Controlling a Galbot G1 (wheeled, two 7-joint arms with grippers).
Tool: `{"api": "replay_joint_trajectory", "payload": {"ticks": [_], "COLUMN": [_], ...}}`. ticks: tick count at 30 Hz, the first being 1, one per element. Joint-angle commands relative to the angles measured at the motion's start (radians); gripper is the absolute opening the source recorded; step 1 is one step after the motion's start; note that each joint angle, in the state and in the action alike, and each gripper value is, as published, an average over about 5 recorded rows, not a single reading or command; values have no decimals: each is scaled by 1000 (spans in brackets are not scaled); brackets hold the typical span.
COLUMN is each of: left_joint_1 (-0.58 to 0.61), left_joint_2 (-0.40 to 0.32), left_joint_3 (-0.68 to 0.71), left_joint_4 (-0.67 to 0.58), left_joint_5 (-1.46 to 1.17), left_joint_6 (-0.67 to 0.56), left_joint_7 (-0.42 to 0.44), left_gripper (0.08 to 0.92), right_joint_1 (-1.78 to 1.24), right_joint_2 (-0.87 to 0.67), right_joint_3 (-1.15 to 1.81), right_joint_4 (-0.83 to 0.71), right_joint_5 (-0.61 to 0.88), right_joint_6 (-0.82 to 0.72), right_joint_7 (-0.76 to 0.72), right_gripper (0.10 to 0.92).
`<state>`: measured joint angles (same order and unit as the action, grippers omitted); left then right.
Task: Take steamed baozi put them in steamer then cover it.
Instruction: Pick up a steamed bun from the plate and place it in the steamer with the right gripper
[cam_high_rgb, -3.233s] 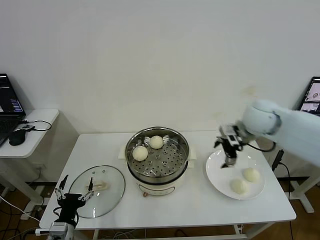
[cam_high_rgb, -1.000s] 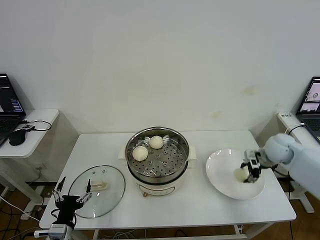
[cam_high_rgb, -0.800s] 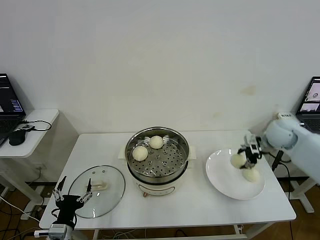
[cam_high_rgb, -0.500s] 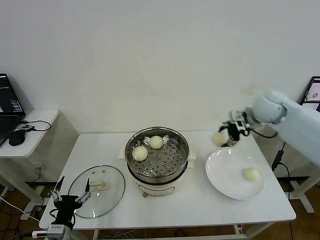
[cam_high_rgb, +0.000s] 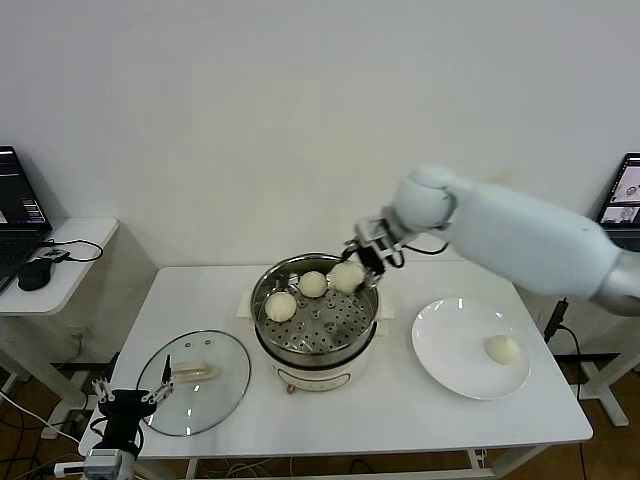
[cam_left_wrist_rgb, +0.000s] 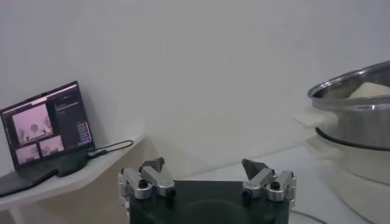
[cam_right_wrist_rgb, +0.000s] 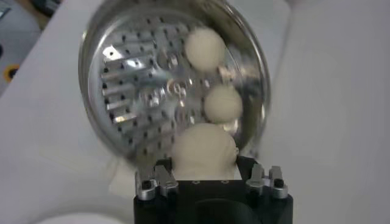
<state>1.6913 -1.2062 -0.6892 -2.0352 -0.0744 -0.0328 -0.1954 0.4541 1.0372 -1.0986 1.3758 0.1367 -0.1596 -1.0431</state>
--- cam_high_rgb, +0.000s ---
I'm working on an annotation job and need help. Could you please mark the black computer mouse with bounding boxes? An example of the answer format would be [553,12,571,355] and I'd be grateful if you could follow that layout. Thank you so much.
[18,259,54,292]

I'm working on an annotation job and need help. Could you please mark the white cable bundle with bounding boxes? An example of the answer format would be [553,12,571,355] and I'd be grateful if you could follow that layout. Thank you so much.
[217,460,274,480]

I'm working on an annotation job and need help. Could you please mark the white steamed baozi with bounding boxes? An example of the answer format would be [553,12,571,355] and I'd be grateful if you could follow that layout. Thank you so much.
[485,335,523,366]
[264,292,297,322]
[332,262,365,293]
[299,270,330,299]

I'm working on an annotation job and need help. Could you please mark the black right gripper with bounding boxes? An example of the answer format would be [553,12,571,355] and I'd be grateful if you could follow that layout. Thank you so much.
[341,203,410,290]

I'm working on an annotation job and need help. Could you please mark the stainless steel steamer pot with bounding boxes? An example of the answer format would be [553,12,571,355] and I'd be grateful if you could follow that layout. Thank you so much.
[250,253,381,354]

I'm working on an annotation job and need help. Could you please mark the black power cable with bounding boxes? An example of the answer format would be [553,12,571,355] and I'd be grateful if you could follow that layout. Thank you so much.
[558,323,591,401]

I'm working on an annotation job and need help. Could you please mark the white floor cable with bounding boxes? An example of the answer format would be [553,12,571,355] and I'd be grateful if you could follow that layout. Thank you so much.
[0,389,84,446]

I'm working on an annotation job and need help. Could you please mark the white side desk with mouse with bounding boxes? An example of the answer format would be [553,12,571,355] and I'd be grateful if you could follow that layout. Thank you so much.
[0,217,160,441]

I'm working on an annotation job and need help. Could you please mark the black inline power adapter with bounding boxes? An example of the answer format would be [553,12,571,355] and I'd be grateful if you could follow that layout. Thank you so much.
[543,298,570,344]

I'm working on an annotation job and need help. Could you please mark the grey laptop with pink windows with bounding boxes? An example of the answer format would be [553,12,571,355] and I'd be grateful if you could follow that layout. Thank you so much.
[594,152,640,234]

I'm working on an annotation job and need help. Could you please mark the white work table frame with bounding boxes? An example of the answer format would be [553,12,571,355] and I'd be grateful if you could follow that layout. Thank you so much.
[187,442,554,480]

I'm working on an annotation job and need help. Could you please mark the black laptop with dark screen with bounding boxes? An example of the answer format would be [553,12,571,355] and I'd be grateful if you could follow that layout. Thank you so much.
[0,145,55,296]

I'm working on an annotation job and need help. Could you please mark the black cable with usb dongle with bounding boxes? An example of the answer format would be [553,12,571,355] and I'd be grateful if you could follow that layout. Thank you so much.
[37,238,105,265]

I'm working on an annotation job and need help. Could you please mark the round glass pot lid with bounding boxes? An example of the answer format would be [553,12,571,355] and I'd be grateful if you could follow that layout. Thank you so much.
[135,328,252,437]

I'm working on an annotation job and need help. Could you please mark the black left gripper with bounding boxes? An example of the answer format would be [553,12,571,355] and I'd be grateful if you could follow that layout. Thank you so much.
[91,354,176,451]

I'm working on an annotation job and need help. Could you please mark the white round plate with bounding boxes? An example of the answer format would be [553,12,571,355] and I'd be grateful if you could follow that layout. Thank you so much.
[411,298,532,401]

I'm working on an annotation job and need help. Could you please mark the cream electric cooker base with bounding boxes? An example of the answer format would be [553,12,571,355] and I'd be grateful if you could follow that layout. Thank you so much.
[235,292,396,396]

